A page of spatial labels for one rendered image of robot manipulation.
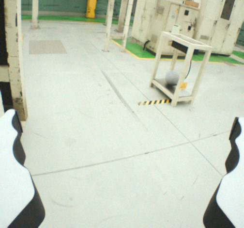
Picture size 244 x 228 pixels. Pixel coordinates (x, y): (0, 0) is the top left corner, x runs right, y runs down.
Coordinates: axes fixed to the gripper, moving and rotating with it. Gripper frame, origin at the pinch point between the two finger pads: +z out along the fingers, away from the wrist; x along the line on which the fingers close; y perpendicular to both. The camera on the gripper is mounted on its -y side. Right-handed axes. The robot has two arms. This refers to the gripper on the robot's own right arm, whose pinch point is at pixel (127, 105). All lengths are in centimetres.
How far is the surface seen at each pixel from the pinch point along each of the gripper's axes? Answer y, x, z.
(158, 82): 101, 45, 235
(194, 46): 39, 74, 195
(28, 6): 12, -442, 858
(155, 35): 71, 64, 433
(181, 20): 32, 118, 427
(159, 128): 112, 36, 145
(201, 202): 115, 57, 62
